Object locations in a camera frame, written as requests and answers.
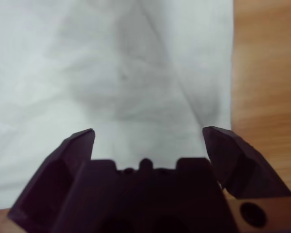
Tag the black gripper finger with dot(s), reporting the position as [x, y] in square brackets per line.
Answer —
[53, 184]
[240, 167]

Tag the white t-shirt with small print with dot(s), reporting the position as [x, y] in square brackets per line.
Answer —
[111, 72]

